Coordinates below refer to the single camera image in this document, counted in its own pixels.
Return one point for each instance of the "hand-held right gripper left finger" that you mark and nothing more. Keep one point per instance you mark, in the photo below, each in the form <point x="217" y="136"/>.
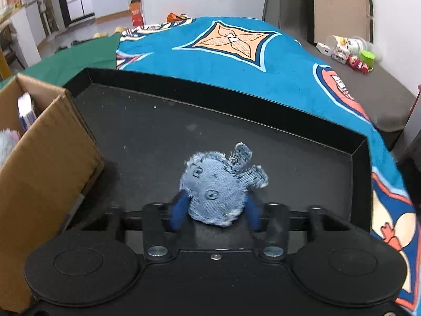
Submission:
<point x="179" y="214"/>

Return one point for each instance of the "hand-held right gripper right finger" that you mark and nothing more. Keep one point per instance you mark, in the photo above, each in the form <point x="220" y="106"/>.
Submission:
<point x="253" y="215"/>

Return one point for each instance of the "denim fish toy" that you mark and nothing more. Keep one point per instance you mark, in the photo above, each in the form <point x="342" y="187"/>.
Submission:
<point x="213" y="187"/>

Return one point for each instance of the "black tray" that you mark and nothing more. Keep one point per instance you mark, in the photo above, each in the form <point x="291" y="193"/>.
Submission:
<point x="164" y="121"/>

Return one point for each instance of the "cardboard box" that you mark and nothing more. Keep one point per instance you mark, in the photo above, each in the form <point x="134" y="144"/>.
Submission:
<point x="49" y="171"/>

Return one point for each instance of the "blue printed blanket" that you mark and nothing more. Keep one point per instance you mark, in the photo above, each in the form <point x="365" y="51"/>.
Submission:
<point x="263" y="72"/>

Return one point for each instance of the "grey mattress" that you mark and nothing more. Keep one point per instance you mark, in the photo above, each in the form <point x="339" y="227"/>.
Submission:
<point x="378" y="98"/>

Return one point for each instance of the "blue and white tissue pack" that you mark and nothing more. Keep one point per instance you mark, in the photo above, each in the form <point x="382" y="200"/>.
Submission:
<point x="28" y="113"/>

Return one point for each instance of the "small white printed box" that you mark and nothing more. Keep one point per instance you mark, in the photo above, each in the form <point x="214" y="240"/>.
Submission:
<point x="340" y="56"/>

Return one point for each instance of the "grey fluffy plush toy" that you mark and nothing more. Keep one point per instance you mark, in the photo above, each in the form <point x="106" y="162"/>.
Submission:
<point x="8" y="148"/>

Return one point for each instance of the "red and pink toy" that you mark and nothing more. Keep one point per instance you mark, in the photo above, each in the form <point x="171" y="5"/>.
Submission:
<point x="357" y="63"/>

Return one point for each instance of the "green lidded jar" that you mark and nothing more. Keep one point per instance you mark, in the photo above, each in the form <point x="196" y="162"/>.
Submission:
<point x="367" y="59"/>

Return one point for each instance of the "yellow slipper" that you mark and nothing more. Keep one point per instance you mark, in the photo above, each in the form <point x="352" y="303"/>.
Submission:
<point x="100" y="35"/>

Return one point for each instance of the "orange bag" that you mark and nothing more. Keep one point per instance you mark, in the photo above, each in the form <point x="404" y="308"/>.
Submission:
<point x="176" y="17"/>

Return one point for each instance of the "white plastic bottle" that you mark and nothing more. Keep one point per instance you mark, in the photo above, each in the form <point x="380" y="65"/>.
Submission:
<point x="348" y="43"/>

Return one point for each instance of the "orange carton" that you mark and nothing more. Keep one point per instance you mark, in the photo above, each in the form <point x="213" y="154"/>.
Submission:
<point x="136" y="13"/>

